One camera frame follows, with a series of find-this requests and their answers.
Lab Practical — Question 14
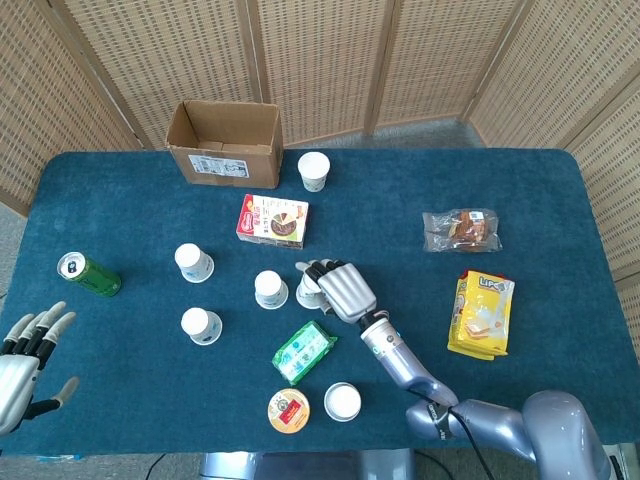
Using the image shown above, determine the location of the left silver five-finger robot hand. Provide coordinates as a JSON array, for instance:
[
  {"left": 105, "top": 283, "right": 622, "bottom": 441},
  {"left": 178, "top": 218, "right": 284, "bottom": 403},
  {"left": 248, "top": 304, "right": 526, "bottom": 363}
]
[{"left": 0, "top": 301, "right": 81, "bottom": 436}]

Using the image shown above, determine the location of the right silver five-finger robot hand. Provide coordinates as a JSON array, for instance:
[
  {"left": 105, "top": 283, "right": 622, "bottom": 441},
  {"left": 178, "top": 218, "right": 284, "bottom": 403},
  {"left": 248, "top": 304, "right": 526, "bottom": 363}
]
[{"left": 294, "top": 258, "right": 378, "bottom": 324}]

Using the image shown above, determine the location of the paper cup green flower print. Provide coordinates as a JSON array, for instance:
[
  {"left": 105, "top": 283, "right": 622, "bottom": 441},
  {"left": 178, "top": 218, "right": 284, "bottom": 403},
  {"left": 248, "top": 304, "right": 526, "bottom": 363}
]
[
  {"left": 297, "top": 152, "right": 331, "bottom": 193},
  {"left": 295, "top": 272, "right": 331, "bottom": 309}
]

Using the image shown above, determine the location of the paper cup blue round print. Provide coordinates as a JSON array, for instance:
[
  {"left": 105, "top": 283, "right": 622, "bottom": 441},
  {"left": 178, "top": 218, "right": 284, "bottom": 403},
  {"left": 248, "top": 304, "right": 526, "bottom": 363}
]
[{"left": 253, "top": 270, "right": 290, "bottom": 310}]

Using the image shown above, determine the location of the paper cup fern print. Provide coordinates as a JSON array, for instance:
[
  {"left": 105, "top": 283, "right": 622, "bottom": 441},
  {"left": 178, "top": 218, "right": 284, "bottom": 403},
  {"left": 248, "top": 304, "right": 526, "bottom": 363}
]
[{"left": 180, "top": 306, "right": 224, "bottom": 347}]

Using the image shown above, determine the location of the green wet wipes pack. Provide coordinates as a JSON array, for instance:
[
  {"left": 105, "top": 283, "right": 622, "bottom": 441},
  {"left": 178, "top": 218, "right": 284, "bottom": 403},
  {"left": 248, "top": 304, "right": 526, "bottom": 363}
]
[{"left": 271, "top": 319, "right": 339, "bottom": 386}]

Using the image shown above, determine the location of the red white snack box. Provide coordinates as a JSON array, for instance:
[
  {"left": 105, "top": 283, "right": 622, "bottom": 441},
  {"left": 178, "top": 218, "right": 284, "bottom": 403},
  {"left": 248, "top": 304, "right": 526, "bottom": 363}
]
[{"left": 235, "top": 193, "right": 310, "bottom": 250}]

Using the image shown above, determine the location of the white cup bottom centre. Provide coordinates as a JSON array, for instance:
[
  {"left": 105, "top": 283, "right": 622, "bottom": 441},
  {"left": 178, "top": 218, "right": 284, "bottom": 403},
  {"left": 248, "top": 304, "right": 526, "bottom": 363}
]
[{"left": 322, "top": 381, "right": 362, "bottom": 423}]

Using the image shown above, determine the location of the green drink can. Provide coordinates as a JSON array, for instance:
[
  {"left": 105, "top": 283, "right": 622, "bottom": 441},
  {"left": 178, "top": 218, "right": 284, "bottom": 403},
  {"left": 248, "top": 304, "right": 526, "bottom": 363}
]
[{"left": 56, "top": 251, "right": 123, "bottom": 299}]

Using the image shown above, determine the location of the round orange candy tin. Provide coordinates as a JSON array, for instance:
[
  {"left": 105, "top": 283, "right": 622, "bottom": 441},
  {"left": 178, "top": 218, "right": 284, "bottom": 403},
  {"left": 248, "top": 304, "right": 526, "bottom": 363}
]
[{"left": 267, "top": 387, "right": 311, "bottom": 434}]

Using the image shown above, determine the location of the bread in clear bag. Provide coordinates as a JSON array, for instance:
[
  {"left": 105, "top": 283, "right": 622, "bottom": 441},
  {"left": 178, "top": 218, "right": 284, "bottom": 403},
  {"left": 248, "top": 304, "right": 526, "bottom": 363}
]
[{"left": 421, "top": 208, "right": 503, "bottom": 254}]

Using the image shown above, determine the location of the yellow biscuit bag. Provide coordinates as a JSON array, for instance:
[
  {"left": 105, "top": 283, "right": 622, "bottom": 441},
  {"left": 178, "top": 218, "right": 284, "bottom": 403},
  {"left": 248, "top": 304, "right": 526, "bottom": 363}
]
[{"left": 446, "top": 269, "right": 516, "bottom": 360}]

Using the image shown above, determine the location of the paper cup blue flower print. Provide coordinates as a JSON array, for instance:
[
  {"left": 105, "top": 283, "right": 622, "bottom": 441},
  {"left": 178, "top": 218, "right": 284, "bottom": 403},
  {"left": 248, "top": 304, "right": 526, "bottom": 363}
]
[{"left": 173, "top": 242, "right": 216, "bottom": 284}]

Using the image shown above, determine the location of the open brown cardboard box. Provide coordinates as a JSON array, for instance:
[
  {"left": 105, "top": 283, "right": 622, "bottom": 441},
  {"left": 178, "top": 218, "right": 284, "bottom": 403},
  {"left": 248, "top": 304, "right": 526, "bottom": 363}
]
[{"left": 165, "top": 99, "right": 285, "bottom": 190}]

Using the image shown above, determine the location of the grey robot torso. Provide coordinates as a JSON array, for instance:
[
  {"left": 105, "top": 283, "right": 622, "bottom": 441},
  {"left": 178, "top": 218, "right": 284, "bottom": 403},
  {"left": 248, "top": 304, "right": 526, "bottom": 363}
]
[{"left": 198, "top": 449, "right": 416, "bottom": 480}]

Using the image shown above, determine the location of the blue carpet table cover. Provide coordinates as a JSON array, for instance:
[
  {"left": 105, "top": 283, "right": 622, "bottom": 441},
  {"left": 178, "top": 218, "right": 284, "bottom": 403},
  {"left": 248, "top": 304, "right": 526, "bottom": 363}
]
[{"left": 0, "top": 147, "right": 630, "bottom": 457}]

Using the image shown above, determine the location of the wicker folding screen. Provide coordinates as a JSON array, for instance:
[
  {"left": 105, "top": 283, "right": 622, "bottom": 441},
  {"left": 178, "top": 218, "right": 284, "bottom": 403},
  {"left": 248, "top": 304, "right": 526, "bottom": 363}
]
[{"left": 0, "top": 0, "right": 640, "bottom": 401}]

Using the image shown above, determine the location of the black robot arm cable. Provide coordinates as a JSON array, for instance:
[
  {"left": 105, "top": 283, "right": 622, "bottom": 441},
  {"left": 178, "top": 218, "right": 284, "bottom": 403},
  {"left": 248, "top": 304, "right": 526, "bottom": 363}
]
[{"left": 447, "top": 404, "right": 494, "bottom": 480}]

